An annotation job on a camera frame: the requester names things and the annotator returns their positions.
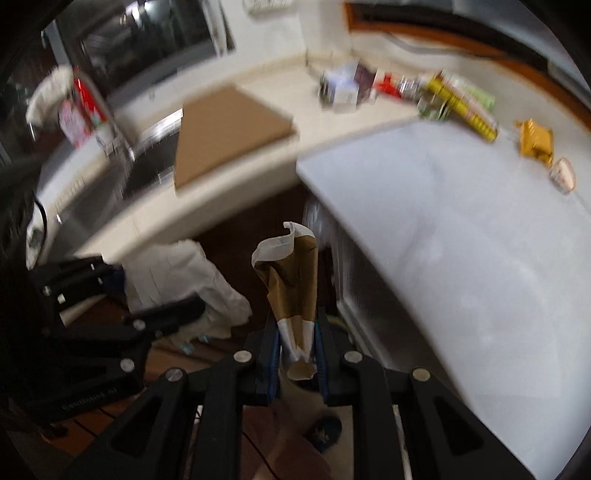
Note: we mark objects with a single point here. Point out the red packet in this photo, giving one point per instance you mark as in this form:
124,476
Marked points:
83,110

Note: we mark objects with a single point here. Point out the brown cardboard sheet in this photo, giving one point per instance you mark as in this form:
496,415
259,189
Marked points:
226,134

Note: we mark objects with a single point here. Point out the steel faucet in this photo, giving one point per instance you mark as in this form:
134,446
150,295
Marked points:
121,138

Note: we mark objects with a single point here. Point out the brown and white paper wrapper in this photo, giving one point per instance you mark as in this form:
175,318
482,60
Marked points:
291,286

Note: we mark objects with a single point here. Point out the white carton box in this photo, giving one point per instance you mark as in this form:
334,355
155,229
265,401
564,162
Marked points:
341,87

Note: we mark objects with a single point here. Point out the silver foil wrapper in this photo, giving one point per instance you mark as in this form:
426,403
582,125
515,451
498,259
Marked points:
411,87

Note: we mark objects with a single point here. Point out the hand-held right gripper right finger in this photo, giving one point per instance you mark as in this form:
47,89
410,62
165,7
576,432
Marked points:
322,369

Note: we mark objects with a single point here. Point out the small green packet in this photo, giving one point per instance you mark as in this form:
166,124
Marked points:
431,108

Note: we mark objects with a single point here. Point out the gold foil wrapper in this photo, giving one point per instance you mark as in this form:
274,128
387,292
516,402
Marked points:
535,141

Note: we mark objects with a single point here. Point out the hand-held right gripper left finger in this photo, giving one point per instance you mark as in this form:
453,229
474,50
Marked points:
273,364

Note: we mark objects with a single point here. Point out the white washing machine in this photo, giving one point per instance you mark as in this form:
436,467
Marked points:
452,258

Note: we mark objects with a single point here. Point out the brown wooden cabinet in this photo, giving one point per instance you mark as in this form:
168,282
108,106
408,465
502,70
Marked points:
249,217

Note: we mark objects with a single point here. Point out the white power strip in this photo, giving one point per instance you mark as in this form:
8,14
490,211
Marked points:
268,4

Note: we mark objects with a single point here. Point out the dark packet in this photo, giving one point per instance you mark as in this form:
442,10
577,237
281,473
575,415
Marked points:
365,79

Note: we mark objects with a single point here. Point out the brown wooden frame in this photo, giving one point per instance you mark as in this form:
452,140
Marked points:
461,30

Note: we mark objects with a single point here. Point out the white plastic bag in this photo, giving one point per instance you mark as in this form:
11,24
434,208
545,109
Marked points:
184,277

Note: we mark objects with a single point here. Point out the red wrapper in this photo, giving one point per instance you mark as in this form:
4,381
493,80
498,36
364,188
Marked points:
385,85

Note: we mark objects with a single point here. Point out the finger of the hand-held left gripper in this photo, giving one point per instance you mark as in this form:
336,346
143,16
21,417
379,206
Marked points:
171,314
87,274

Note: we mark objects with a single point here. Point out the steel kitchen sink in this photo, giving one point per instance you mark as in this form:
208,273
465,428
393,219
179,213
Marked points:
111,194

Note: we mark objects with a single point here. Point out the grey framed window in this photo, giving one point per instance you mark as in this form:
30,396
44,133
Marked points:
138,41

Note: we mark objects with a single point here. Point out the white cloth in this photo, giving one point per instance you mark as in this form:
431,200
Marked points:
46,94

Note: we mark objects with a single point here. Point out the cream round trash bin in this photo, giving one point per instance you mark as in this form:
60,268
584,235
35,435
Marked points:
300,408

